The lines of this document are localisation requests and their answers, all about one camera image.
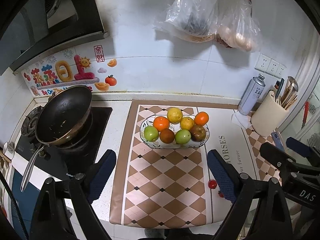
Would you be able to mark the yellow orange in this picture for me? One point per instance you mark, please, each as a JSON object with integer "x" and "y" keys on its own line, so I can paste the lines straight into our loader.
{"x": 187, "y": 123}

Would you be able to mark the metal ladle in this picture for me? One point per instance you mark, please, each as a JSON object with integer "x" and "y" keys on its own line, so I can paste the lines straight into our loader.
{"x": 292, "y": 83}

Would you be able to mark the glass sliding door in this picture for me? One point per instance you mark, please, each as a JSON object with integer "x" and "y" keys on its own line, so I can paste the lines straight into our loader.
{"x": 312, "y": 85}

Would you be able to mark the black range hood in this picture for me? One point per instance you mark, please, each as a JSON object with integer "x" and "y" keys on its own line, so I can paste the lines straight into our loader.
{"x": 32, "y": 25}

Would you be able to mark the yellow lemon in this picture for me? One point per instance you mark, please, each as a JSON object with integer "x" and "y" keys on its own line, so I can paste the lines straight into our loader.
{"x": 174, "y": 115}

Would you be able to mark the black gas stove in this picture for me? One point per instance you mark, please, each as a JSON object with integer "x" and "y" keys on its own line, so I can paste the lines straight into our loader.
{"x": 80, "y": 160}

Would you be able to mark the white cup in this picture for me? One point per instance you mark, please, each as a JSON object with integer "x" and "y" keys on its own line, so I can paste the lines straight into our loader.
{"x": 8, "y": 150}

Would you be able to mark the white tissue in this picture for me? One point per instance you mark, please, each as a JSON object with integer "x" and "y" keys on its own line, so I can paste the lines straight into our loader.
{"x": 241, "y": 121}

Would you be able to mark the plastic bag with dark contents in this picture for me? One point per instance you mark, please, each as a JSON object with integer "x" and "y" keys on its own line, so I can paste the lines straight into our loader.
{"x": 192, "y": 12}

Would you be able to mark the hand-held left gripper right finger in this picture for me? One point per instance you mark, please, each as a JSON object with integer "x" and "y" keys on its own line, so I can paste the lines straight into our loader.
{"x": 222, "y": 177}

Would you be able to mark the orange tangerine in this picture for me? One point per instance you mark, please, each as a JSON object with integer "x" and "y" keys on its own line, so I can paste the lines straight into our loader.
{"x": 201, "y": 118}
{"x": 161, "y": 124}

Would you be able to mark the blue cabinet door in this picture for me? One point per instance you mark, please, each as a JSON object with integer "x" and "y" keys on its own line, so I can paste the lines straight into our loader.
{"x": 23, "y": 205}

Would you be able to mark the plastic bag of eggs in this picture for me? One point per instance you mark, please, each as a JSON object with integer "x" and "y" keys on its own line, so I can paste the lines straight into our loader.
{"x": 237, "y": 30}

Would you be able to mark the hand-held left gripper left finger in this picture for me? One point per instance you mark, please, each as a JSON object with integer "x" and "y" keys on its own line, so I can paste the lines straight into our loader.
{"x": 101, "y": 177}

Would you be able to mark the grey slipper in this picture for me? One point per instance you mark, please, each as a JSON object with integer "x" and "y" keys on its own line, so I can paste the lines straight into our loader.
{"x": 153, "y": 231}

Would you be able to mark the bundle of wooden chopsticks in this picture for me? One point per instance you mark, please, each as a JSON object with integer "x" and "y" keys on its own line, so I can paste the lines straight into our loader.
{"x": 288, "y": 100}

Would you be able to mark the black frying pan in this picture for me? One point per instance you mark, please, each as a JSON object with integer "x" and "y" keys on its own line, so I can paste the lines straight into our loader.
{"x": 65, "y": 112}

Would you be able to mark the floral oval plate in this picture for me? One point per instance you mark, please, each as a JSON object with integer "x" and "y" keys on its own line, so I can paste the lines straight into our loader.
{"x": 147, "y": 123}

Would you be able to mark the grey spray can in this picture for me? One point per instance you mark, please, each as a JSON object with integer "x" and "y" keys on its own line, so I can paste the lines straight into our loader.
{"x": 251, "y": 96}

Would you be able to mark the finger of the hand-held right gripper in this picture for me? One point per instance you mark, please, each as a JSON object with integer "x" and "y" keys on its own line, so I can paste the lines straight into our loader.
{"x": 275, "y": 152}
{"x": 300, "y": 145}

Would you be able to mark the beige utensil holder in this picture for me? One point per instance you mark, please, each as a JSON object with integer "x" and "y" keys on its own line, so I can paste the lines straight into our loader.
{"x": 267, "y": 117}

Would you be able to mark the checkered table mat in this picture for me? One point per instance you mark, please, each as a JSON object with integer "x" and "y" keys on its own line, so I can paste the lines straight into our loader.
{"x": 162, "y": 180}

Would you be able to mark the green apple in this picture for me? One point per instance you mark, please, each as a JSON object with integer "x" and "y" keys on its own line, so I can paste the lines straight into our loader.
{"x": 182, "y": 136}
{"x": 151, "y": 133}

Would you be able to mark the colourful wall sticker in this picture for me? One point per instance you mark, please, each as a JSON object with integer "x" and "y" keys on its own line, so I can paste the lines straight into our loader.
{"x": 65, "y": 73}

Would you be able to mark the red object behind glass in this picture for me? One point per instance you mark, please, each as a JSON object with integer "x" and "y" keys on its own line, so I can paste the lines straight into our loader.
{"x": 305, "y": 113}

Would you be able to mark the red-brown apple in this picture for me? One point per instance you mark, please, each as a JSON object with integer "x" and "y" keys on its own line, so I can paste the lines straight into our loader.
{"x": 198, "y": 133}

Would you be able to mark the red cherry tomato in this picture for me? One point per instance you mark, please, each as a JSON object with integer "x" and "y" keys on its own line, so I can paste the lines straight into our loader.
{"x": 212, "y": 183}
{"x": 220, "y": 194}

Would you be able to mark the white wall socket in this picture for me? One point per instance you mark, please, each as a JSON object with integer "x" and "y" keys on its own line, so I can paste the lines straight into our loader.
{"x": 263, "y": 62}
{"x": 281, "y": 70}
{"x": 273, "y": 67}

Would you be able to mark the round brown fruit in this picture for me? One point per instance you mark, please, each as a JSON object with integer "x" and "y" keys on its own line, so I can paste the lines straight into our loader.
{"x": 167, "y": 135}

